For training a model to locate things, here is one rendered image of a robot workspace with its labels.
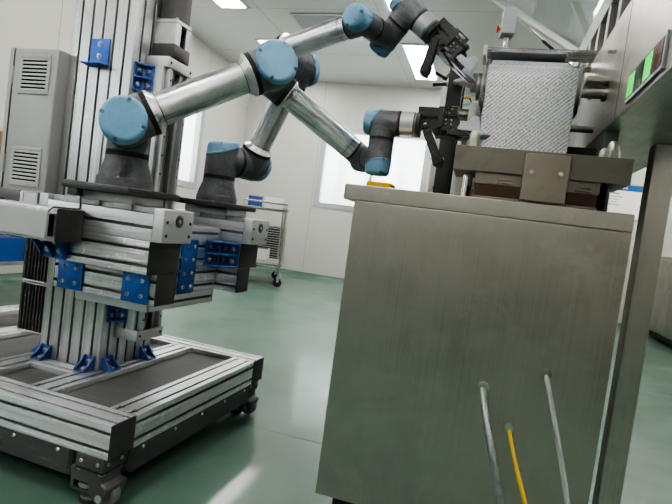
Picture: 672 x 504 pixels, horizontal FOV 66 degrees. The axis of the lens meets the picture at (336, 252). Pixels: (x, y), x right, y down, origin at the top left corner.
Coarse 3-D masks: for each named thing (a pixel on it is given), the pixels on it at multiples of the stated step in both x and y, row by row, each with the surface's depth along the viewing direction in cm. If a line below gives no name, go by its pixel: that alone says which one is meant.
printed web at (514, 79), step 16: (496, 64) 147; (512, 64) 166; (528, 64) 165; (544, 64) 164; (560, 64) 163; (496, 80) 144; (512, 80) 142; (528, 80) 141; (544, 80) 140; (560, 80) 139; (576, 80) 138; (496, 96) 144; (512, 96) 143; (528, 96) 141; (544, 96) 140; (560, 96) 139
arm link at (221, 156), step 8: (208, 144) 189; (216, 144) 187; (224, 144) 187; (232, 144) 188; (208, 152) 188; (216, 152) 186; (224, 152) 187; (232, 152) 189; (240, 152) 193; (208, 160) 188; (216, 160) 187; (224, 160) 187; (232, 160) 189; (240, 160) 192; (208, 168) 188; (216, 168) 187; (224, 168) 188; (232, 168) 190; (240, 168) 193; (232, 176) 191
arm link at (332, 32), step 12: (348, 12) 149; (360, 12) 147; (372, 12) 150; (324, 24) 158; (336, 24) 154; (348, 24) 149; (360, 24) 148; (372, 24) 150; (276, 36) 172; (288, 36) 168; (300, 36) 164; (312, 36) 161; (324, 36) 158; (336, 36) 156; (348, 36) 154; (360, 36) 154; (372, 36) 154; (300, 48) 166; (312, 48) 164; (324, 48) 163
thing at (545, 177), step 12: (528, 156) 121; (540, 156) 121; (552, 156) 120; (564, 156) 119; (528, 168) 121; (540, 168) 121; (552, 168) 120; (564, 168) 119; (528, 180) 121; (540, 180) 121; (552, 180) 120; (564, 180) 119; (528, 192) 121; (540, 192) 121; (552, 192) 120; (564, 192) 119
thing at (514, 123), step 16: (496, 112) 144; (512, 112) 143; (528, 112) 141; (544, 112) 140; (560, 112) 139; (496, 128) 144; (512, 128) 143; (528, 128) 141; (544, 128) 140; (560, 128) 139; (496, 144) 144; (512, 144) 143; (528, 144) 142; (544, 144) 140; (560, 144) 139
